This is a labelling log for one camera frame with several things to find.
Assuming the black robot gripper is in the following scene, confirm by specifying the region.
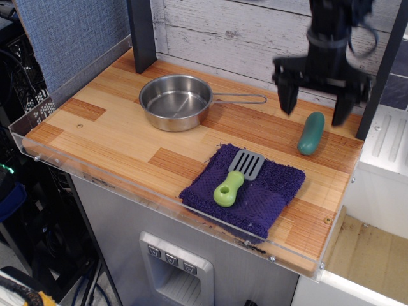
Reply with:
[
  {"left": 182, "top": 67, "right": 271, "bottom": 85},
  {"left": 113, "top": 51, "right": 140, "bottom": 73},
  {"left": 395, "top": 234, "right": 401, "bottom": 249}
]
[{"left": 272, "top": 28, "right": 375, "bottom": 126}]

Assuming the dark green pickle toy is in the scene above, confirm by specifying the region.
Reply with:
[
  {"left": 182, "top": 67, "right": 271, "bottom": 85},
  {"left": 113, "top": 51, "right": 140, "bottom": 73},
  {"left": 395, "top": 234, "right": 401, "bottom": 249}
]
[{"left": 297, "top": 112, "right": 325, "bottom": 156}]

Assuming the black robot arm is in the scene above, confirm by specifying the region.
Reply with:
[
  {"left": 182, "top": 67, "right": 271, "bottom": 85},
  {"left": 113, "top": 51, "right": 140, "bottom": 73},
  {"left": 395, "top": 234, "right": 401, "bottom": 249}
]
[{"left": 272, "top": 1, "right": 378, "bottom": 126}]

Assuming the purple knitted towel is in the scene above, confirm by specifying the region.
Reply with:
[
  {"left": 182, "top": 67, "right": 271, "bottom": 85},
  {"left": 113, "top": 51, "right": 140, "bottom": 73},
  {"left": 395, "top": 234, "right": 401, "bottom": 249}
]
[{"left": 179, "top": 144, "right": 306, "bottom": 239}]

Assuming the stainless steel pan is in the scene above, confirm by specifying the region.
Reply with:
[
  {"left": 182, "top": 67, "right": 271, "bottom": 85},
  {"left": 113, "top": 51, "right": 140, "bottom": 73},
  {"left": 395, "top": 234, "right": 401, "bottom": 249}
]
[{"left": 138, "top": 74, "right": 268, "bottom": 132}]

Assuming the white toy sink unit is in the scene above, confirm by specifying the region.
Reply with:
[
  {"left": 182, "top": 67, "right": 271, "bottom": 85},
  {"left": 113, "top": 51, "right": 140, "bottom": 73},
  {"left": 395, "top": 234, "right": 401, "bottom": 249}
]
[{"left": 293, "top": 105, "right": 407, "bottom": 305}]

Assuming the silver toy fridge cabinet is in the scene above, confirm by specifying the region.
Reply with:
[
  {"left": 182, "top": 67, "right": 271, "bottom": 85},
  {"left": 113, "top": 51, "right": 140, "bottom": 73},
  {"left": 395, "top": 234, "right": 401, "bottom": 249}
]
[{"left": 72, "top": 177, "right": 298, "bottom": 305}]

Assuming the blue fabric partition panel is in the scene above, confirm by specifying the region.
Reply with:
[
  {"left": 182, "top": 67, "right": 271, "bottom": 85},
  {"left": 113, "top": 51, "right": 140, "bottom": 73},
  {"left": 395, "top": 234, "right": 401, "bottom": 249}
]
[{"left": 14, "top": 1, "right": 130, "bottom": 94}]

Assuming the black plastic crate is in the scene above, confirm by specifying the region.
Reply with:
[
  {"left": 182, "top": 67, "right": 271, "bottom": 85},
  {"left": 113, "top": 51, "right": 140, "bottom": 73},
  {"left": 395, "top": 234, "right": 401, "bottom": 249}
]
[{"left": 4, "top": 34, "right": 49, "bottom": 112}]

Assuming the black right upright post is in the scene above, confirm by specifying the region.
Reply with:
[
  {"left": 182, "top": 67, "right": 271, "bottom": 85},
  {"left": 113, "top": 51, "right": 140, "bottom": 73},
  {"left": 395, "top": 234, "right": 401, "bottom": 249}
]
[{"left": 355, "top": 0, "right": 407, "bottom": 140}]

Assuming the grey spatula green handle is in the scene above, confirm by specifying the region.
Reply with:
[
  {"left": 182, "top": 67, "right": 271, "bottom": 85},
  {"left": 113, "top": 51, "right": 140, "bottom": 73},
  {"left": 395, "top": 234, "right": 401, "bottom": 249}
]
[{"left": 213, "top": 149, "right": 265, "bottom": 208}]

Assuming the clear acrylic guard rail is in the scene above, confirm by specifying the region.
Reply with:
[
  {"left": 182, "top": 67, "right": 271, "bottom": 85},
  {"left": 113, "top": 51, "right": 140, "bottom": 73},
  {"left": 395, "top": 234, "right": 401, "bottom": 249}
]
[{"left": 10, "top": 49, "right": 363, "bottom": 278}]

